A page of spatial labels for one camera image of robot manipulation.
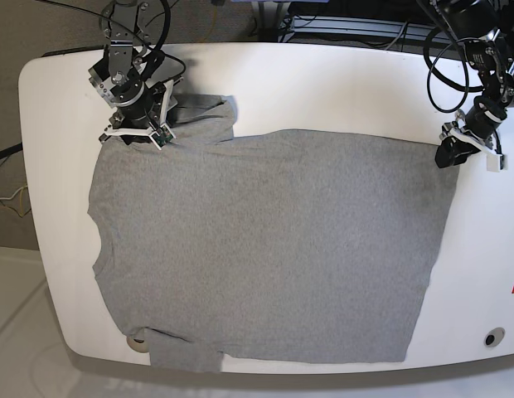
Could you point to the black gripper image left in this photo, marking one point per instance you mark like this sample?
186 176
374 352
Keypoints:
136 110

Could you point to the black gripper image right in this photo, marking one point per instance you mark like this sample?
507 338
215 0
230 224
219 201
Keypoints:
482 120

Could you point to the grey T-shirt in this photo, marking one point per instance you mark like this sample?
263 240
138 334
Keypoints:
295 245

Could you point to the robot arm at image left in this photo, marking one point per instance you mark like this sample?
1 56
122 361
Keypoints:
120 77

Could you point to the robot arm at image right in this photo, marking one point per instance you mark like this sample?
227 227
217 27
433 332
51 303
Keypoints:
482 33

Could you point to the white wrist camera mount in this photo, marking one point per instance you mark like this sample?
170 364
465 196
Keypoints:
159 132
496 160

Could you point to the aluminium extrusion frame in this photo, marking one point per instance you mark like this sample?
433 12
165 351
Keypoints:
376 32

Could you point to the grey table cable grommet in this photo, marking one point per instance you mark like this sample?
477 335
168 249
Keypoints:
494 337

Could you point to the beige table cable grommet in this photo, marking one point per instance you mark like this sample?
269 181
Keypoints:
138 345

